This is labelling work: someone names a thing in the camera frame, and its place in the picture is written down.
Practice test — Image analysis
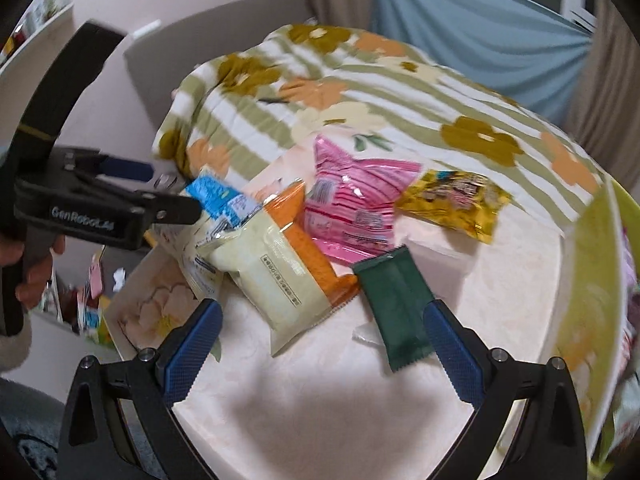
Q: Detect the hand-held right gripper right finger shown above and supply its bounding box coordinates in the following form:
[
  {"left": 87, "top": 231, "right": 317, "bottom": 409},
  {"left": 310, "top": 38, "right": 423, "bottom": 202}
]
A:
[{"left": 421, "top": 299, "right": 589, "bottom": 480}]

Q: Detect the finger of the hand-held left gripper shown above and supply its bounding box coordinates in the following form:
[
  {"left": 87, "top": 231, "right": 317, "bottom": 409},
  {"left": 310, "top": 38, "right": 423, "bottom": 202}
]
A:
[
  {"left": 65, "top": 152, "right": 156, "bottom": 183},
  {"left": 134, "top": 192, "right": 202, "bottom": 226}
]

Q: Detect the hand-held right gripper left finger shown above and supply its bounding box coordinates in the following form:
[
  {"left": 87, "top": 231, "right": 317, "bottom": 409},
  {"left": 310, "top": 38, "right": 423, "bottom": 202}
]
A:
[{"left": 60, "top": 298, "right": 227, "bottom": 480}]

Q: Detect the dark green snack packet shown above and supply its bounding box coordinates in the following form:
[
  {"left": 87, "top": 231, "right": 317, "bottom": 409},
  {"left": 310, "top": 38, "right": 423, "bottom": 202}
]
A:
[{"left": 351, "top": 244, "right": 439, "bottom": 374}]

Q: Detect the person's left forearm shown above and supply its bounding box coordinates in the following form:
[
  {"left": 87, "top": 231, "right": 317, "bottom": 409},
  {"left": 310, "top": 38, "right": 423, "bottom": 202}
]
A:
[{"left": 0, "top": 327, "right": 34, "bottom": 375}]

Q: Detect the person's left hand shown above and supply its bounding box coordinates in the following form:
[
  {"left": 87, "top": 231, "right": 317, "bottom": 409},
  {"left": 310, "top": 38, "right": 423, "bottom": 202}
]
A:
[{"left": 14, "top": 236, "right": 67, "bottom": 312}]

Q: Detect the white snack packet blue print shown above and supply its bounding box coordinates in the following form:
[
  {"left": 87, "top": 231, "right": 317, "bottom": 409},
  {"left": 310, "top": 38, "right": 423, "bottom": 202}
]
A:
[{"left": 149, "top": 219, "right": 227, "bottom": 307}]

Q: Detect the clear plastic wrapper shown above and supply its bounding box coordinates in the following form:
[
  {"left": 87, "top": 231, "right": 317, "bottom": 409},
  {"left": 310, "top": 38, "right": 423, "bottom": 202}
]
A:
[{"left": 351, "top": 324, "right": 384, "bottom": 347}]

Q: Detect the grey padded headboard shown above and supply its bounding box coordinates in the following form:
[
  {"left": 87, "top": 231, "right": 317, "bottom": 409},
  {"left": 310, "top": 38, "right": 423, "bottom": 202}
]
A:
[{"left": 124, "top": 0, "right": 314, "bottom": 127}]

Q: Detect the cream orange snack packet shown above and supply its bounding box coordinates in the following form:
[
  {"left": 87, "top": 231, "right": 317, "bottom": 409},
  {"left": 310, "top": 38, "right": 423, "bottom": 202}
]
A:
[{"left": 196, "top": 179, "right": 362, "bottom": 359}]

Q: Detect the golden yellow snack packet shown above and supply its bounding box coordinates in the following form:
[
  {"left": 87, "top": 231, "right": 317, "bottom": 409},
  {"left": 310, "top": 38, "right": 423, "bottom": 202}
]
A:
[{"left": 394, "top": 168, "right": 514, "bottom": 246}]

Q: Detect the pink snack packet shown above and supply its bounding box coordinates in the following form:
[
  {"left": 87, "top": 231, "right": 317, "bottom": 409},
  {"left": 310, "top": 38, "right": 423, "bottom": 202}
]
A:
[{"left": 303, "top": 134, "right": 424, "bottom": 268}]

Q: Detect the grey blue rug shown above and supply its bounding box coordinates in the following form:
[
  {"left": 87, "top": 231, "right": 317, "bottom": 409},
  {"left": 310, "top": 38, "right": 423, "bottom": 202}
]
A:
[{"left": 0, "top": 379, "right": 73, "bottom": 480}]

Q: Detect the green striped floral blanket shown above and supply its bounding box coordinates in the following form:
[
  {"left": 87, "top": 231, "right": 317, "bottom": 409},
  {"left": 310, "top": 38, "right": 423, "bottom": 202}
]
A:
[{"left": 151, "top": 22, "right": 608, "bottom": 241}]

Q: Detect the light blue cloth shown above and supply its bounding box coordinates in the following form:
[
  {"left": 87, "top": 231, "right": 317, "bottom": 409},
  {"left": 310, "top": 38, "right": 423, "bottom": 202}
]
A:
[{"left": 372, "top": 0, "right": 599, "bottom": 127}]

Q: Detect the white wall shelf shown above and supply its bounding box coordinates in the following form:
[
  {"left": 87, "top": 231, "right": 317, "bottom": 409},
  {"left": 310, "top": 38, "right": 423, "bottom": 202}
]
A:
[{"left": 0, "top": 0, "right": 77, "bottom": 77}]

